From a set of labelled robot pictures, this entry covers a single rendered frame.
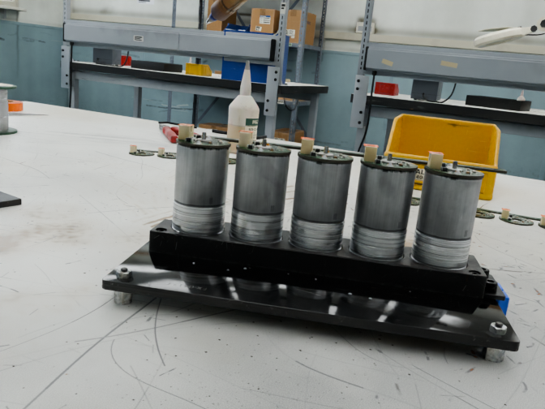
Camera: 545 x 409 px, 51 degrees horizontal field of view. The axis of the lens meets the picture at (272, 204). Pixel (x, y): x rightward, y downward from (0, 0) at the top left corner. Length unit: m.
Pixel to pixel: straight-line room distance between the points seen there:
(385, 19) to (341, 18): 0.37
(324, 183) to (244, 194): 0.04
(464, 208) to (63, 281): 0.17
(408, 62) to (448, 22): 2.17
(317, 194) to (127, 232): 0.13
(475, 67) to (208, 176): 2.31
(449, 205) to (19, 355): 0.17
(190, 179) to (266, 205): 0.04
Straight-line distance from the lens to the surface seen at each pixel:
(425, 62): 2.56
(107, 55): 3.47
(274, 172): 0.25
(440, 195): 0.25
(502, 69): 2.53
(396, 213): 0.25
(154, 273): 0.24
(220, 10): 0.24
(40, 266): 0.28
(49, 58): 6.26
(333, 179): 0.25
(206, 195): 0.26
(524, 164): 4.68
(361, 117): 2.65
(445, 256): 0.26
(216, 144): 0.26
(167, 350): 0.21
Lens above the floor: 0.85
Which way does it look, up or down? 14 degrees down
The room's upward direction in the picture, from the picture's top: 6 degrees clockwise
